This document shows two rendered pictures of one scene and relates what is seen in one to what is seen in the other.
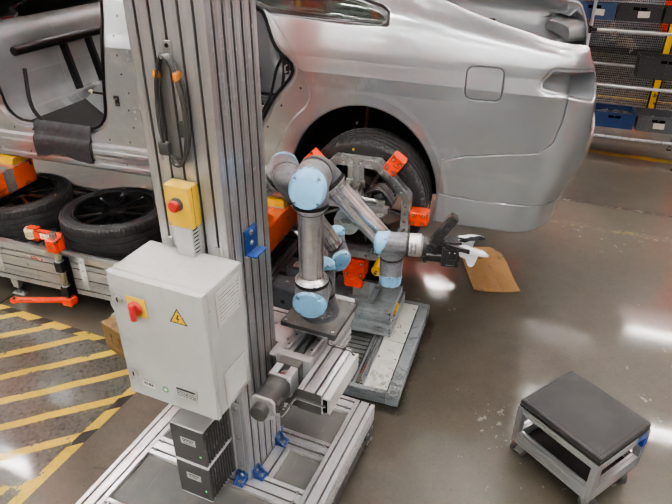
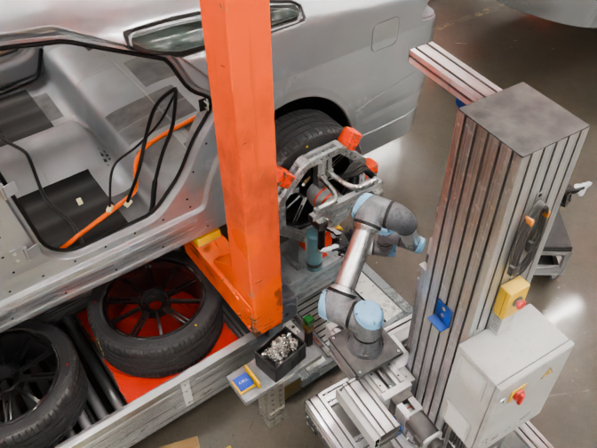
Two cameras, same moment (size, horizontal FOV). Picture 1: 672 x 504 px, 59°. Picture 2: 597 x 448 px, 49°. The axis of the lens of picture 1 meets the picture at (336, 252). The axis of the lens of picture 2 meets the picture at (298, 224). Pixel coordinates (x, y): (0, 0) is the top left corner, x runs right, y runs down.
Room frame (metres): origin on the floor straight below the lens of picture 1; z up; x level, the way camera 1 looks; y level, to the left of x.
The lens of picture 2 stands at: (1.33, 1.93, 3.11)
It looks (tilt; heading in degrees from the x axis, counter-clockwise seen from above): 46 degrees down; 306
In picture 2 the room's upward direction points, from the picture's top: 1 degrees counter-clockwise
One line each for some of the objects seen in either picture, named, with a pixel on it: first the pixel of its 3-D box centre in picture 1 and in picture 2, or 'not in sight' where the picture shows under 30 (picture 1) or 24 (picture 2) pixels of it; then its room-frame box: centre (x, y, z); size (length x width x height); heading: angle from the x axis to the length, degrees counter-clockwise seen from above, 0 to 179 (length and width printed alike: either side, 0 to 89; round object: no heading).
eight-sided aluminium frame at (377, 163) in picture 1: (357, 207); (320, 193); (2.66, -0.10, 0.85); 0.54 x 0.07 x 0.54; 71
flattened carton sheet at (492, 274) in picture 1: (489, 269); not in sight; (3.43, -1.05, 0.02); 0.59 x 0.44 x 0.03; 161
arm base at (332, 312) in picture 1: (319, 301); not in sight; (1.82, 0.06, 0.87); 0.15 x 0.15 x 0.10
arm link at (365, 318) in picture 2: not in sight; (366, 319); (2.02, 0.52, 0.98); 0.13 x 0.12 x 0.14; 9
